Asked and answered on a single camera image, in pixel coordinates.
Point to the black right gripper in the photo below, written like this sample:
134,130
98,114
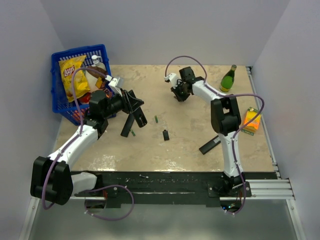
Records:
179,98

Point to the yellow Lays chips bag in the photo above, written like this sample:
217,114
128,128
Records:
78,81

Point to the brown and white pouch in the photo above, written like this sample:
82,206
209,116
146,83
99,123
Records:
95,78

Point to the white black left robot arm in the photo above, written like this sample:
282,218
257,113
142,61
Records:
51,178

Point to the blue plastic basket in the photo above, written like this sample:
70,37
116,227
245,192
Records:
60,103

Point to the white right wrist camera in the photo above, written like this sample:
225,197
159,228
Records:
172,78

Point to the aluminium frame rail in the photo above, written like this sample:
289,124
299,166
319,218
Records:
271,189

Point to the black battery cover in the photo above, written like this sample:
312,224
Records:
165,135

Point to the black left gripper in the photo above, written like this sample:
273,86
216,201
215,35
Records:
130,104

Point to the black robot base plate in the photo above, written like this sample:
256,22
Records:
168,188

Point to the green glass bottle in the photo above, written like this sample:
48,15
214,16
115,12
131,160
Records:
228,79

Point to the green AAA battery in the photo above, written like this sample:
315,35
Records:
133,133

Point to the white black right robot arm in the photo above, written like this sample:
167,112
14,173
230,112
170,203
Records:
225,120

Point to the white pump soap bottle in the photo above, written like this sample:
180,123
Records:
96,62

